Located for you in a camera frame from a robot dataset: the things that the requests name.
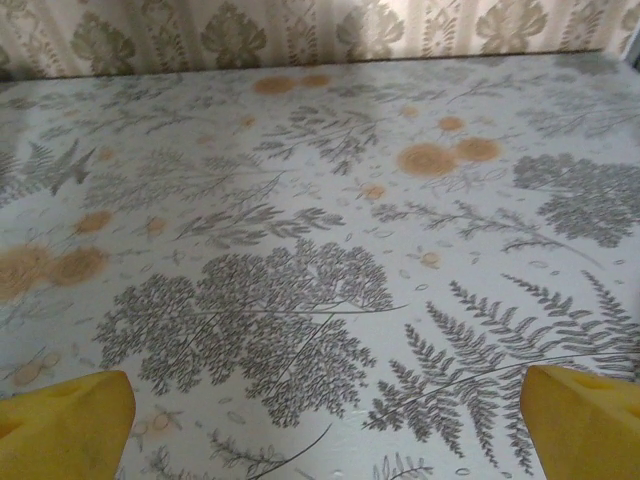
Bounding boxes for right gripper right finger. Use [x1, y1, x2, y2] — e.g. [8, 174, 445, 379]
[520, 363, 640, 480]

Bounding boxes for aluminium frame post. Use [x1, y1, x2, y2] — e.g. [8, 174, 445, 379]
[621, 29, 640, 66]

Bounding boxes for floral table mat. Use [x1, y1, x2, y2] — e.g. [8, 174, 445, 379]
[0, 49, 640, 480]

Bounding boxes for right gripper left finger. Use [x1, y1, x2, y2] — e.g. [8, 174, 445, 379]
[0, 369, 137, 480]

